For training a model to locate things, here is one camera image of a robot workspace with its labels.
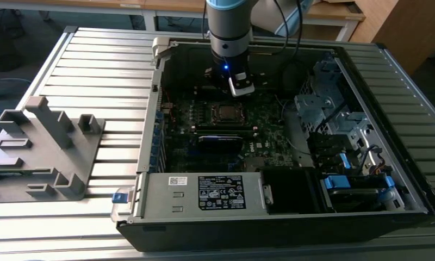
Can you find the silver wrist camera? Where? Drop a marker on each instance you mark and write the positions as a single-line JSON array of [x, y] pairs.
[[244, 88]]

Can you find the silver CPU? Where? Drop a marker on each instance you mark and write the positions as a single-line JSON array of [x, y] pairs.
[[229, 112]]

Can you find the graphics card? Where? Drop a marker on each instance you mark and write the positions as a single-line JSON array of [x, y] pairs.
[[220, 146]]

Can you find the black open PC case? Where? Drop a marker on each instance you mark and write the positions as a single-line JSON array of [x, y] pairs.
[[276, 231]]

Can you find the black office chair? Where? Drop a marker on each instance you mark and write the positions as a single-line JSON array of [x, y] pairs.
[[3, 40]]

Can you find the wooden desk white frame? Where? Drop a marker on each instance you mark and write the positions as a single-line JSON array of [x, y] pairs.
[[77, 3], [337, 15]]

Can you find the blue disk carrier latch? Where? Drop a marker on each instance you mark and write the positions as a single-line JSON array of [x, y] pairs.
[[345, 160]]

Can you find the wooden cabinet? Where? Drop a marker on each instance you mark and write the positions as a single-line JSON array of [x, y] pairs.
[[413, 27]]

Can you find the silver metal disk bay cage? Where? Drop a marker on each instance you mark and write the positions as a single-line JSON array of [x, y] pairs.
[[309, 106]]

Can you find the green Dell motherboard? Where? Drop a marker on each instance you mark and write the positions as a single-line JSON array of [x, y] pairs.
[[272, 136]]

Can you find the grey plastic parts rack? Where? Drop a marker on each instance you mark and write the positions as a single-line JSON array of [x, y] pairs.
[[79, 163]]

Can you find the blue case release latch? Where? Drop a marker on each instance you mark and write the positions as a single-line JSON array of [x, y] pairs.
[[120, 198]]

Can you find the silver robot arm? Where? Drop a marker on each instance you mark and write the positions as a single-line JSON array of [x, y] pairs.
[[226, 27]]

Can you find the hard disk in blue carrier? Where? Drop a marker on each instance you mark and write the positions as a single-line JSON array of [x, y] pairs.
[[336, 181]]

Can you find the chipset heatsink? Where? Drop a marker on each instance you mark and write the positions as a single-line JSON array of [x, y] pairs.
[[254, 162]]

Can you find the green RAM stick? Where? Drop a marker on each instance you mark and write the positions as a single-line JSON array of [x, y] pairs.
[[11, 172]]

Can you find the grey power supply unit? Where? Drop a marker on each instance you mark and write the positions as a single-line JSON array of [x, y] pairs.
[[168, 201]]

